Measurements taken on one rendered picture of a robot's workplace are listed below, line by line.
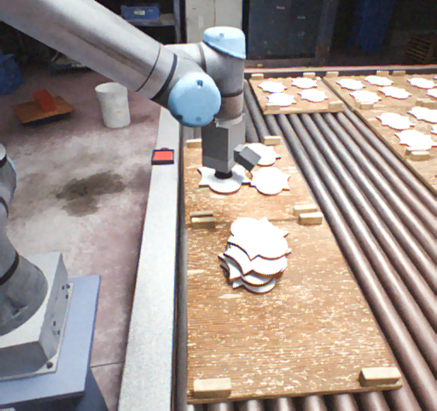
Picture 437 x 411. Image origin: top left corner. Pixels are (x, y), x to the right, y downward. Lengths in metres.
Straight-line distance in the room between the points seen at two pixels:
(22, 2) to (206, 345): 0.56
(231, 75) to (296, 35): 5.21
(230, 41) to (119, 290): 1.58
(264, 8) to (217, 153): 4.97
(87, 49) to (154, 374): 0.52
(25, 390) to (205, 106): 0.59
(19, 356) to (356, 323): 0.60
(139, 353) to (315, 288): 0.36
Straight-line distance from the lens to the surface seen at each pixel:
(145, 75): 0.49
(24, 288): 0.70
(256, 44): 5.70
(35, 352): 0.73
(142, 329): 0.72
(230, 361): 0.66
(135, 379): 0.68
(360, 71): 2.12
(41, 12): 0.47
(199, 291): 0.74
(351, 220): 0.99
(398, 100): 1.79
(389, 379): 0.67
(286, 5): 5.72
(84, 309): 0.84
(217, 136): 0.70
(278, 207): 0.94
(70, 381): 0.76
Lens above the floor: 1.51
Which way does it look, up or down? 36 degrees down
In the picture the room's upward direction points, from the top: straight up
